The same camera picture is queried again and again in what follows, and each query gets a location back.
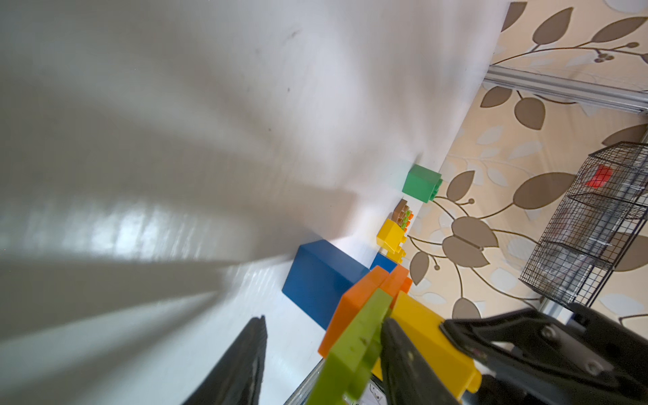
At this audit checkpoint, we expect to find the side wall wire basket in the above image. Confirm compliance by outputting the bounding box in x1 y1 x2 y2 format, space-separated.
520 142 647 306

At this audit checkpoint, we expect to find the blue lego brick right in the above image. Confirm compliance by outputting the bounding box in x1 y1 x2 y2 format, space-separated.
369 252 398 273

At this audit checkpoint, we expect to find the lime green lego plate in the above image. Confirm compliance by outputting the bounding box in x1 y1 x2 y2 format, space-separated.
306 289 393 405

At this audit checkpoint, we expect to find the orange lego brick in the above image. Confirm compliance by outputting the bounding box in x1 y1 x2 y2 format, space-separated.
318 265 413 359

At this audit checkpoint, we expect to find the red object in basket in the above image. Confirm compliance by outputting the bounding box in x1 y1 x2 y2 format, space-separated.
583 165 614 189

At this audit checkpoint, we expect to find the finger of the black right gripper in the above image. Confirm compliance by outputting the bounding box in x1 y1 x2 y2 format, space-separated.
440 307 647 404

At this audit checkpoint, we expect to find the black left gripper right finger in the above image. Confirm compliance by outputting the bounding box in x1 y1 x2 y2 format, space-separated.
381 318 458 405

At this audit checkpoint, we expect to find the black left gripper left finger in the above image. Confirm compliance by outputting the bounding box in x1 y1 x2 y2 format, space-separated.
184 316 268 405

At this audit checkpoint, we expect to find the green lego cube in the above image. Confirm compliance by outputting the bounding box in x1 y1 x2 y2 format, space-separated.
403 165 442 204

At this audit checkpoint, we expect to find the blue lego brick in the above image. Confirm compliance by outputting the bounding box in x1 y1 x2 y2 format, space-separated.
282 240 369 329
369 252 398 273

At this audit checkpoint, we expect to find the brown orange lego stack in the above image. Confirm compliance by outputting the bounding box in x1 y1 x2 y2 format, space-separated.
390 199 413 232

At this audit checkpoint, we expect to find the yellow lego brick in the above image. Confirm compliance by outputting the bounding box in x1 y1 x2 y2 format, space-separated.
376 219 407 264
388 291 482 400

